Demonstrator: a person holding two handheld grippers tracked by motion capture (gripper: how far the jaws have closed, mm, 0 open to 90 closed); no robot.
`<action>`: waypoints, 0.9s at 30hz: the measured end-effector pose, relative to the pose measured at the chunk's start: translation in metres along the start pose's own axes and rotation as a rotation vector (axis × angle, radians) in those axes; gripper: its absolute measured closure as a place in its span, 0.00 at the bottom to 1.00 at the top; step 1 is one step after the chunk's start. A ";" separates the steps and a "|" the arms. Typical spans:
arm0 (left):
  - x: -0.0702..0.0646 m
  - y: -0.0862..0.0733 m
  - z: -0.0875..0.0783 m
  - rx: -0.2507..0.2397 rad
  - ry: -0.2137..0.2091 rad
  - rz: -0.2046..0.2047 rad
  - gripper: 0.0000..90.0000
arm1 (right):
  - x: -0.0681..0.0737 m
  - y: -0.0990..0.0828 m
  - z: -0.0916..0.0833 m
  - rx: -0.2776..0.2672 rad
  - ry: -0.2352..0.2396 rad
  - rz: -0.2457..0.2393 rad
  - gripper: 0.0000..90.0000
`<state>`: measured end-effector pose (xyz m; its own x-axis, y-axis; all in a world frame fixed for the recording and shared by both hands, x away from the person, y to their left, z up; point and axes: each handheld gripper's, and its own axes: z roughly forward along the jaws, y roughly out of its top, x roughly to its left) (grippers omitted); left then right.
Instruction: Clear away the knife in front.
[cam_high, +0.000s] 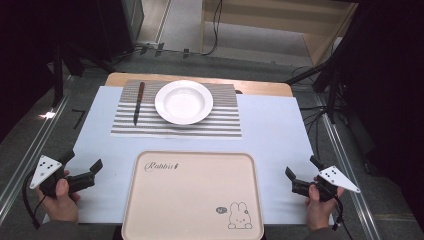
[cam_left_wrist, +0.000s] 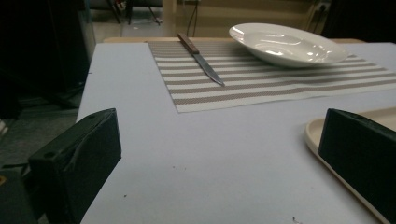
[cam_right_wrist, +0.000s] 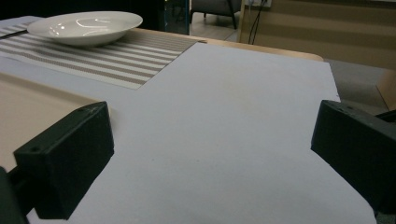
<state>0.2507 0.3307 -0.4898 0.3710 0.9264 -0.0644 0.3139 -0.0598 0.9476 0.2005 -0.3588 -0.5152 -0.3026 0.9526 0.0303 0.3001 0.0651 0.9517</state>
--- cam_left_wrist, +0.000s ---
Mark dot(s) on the cream plastic tray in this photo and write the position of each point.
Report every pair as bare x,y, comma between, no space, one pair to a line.
314,130

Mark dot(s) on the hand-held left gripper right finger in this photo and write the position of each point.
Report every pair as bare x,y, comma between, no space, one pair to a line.
361,149

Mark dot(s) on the black stand legs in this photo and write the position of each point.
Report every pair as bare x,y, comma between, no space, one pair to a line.
140,12

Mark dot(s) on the striped placemat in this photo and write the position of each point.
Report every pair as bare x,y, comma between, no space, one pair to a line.
249,84

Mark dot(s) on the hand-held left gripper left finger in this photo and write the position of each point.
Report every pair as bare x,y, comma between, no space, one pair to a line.
77,161

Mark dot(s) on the white deep plate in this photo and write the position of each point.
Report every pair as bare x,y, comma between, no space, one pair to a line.
286,46

